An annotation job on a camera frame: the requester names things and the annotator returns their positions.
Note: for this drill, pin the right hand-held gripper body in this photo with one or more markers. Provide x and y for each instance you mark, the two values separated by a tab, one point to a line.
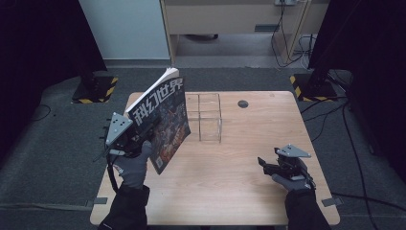
292	163

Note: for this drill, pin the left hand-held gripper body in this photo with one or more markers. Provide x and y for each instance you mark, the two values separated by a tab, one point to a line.
119	131

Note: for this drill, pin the dark illustrated magazine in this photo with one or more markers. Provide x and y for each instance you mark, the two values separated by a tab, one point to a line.
162	121

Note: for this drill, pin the clear acrylic organizer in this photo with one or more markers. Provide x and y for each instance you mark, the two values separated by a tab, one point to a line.
207	118

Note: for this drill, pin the person's left hand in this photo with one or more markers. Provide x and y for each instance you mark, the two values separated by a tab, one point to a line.
134	169

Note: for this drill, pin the striped black stand base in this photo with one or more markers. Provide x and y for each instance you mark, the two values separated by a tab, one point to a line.
314	87
94	91

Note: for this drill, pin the white cabinet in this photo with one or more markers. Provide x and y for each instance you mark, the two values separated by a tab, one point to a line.
127	28

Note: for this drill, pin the black curtain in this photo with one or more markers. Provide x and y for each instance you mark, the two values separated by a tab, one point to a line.
373	64
38	64

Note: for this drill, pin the dark round base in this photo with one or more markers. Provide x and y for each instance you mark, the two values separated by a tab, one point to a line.
201	37

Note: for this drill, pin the light wooden desk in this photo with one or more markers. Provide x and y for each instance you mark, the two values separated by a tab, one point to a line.
223	16

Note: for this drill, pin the white power strip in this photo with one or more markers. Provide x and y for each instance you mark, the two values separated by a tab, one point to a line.
285	2

